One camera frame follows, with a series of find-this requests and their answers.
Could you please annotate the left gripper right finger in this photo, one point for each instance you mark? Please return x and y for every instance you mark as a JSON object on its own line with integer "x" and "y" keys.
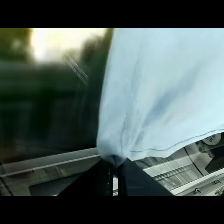
{"x": 136, "y": 182}

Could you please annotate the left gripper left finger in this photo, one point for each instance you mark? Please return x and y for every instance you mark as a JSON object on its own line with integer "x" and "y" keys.
{"x": 96, "y": 181}

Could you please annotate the light blue shirt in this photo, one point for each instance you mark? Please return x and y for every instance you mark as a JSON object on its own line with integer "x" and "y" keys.
{"x": 160, "y": 93}

